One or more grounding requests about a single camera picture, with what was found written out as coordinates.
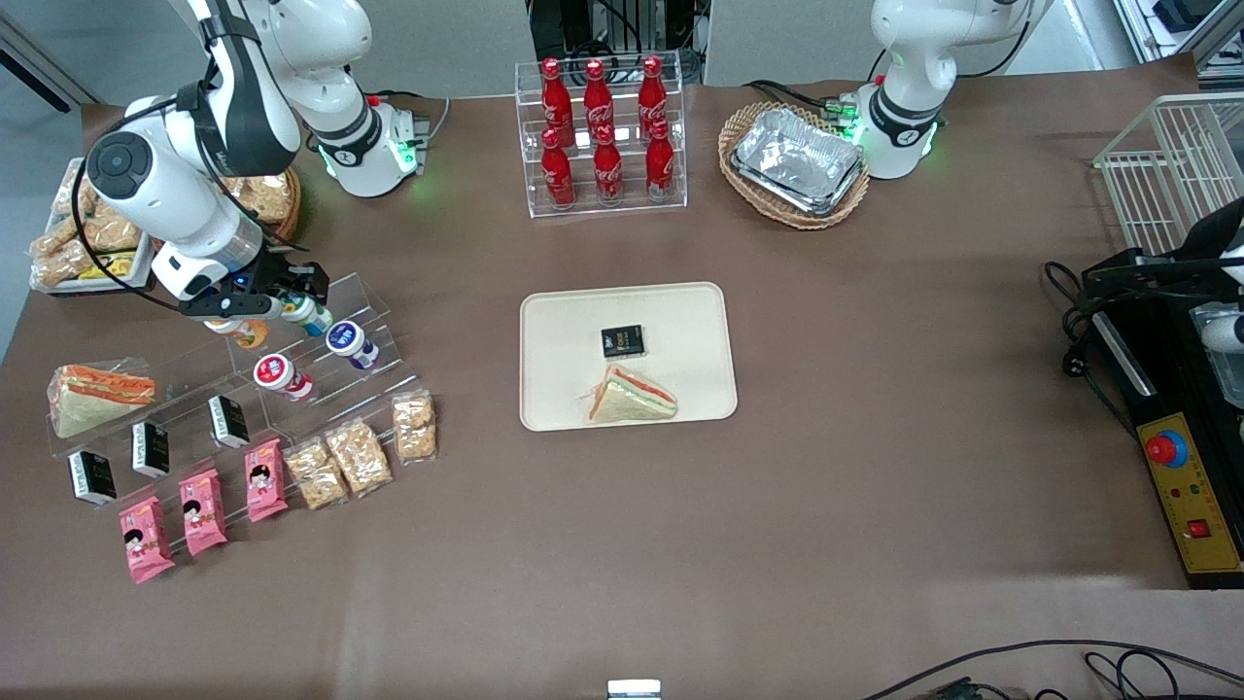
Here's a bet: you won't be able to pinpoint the black base cables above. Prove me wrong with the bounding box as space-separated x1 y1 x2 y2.
743 80 858 123

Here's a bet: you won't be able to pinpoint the white wire basket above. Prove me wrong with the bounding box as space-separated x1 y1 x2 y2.
1093 92 1244 259

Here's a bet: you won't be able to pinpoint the green lid gum bottle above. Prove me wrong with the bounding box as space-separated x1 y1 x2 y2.
284 295 334 338

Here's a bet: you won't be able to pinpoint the dark brown wicker basket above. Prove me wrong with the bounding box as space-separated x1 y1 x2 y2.
222 165 302 246

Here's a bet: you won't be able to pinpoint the clear crispy snack pack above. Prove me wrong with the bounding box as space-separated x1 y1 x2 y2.
29 216 85 260
53 160 98 217
231 173 294 225
284 437 349 511
324 417 395 499
83 214 143 254
392 389 439 464
33 241 98 289

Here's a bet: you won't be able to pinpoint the clear acrylic bottle rack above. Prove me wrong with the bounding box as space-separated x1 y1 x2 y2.
514 51 688 219

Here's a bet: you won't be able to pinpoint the clear acrylic tiered stand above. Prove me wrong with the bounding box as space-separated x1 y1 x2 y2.
44 272 421 518

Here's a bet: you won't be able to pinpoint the white rectangular snack tray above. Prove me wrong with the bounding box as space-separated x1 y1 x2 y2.
29 157 158 295

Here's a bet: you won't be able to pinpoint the light wicker basket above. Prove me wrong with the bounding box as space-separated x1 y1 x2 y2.
718 101 872 230

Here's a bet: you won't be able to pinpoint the black yellow control box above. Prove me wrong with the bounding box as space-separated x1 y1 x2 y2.
1088 297 1244 591

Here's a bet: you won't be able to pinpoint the red cola bottle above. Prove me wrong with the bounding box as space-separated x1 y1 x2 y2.
645 119 676 202
584 58 615 137
593 126 624 205
540 58 574 147
540 128 577 210
638 55 670 137

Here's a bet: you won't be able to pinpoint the red lid gum bottle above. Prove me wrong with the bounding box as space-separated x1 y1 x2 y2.
254 353 315 403

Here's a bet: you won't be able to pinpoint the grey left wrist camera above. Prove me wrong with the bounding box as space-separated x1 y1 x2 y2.
1201 311 1244 354

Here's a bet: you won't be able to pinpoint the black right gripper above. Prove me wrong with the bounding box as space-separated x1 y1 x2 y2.
231 248 331 322

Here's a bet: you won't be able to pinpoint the wrapped triangle sandwich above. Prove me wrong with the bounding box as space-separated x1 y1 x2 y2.
583 364 679 425
47 364 156 439

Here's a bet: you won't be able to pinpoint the orange gum bottle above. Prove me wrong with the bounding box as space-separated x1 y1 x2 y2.
208 317 270 351

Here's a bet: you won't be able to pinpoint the black equipment rack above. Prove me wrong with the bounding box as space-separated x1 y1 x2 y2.
530 0 706 85

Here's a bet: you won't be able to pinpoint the black cable bundle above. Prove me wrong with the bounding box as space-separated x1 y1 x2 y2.
1043 261 1140 434

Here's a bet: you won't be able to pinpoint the long black cable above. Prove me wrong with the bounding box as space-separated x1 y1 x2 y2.
860 639 1244 700

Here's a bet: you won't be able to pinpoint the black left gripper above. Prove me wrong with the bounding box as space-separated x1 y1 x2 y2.
1083 199 1244 305

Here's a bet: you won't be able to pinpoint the pink snack pack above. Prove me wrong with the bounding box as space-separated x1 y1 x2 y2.
179 468 228 557
244 438 290 524
119 495 177 584

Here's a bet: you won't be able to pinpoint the beige plastic tray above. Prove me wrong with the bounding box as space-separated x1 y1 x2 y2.
519 282 739 432

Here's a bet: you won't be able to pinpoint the aluminium foil tray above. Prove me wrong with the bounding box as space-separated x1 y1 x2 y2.
731 107 866 217

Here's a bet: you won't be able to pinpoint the grey base cable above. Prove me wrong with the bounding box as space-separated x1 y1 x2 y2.
413 95 452 149

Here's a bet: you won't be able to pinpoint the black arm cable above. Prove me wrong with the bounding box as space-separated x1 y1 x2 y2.
72 58 312 317

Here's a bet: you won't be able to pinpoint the blue lid gum bottle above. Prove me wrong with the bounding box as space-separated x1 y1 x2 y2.
325 320 381 371

